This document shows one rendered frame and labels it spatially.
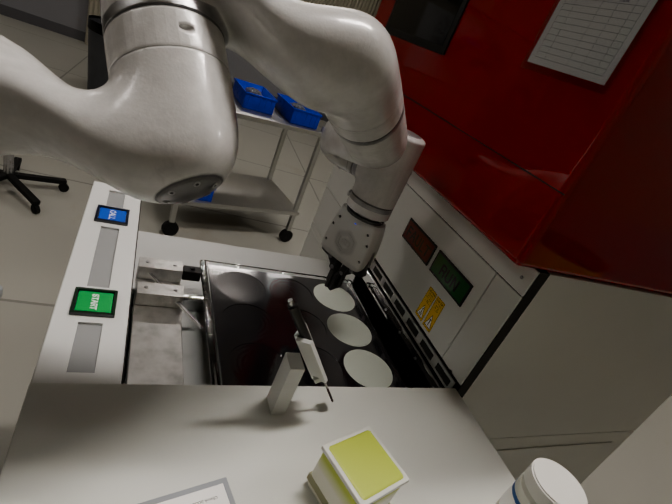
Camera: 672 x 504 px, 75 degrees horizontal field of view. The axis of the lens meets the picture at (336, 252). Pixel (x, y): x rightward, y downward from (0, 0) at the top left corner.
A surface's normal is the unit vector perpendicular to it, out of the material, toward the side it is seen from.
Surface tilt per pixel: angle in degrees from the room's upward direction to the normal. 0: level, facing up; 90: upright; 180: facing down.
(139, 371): 0
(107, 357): 0
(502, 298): 90
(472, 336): 90
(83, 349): 0
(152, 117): 53
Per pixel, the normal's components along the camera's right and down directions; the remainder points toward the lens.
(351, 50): 0.39, 0.37
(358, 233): -0.50, 0.17
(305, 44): -0.01, 0.40
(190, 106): 0.47, -0.16
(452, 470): 0.36, -0.83
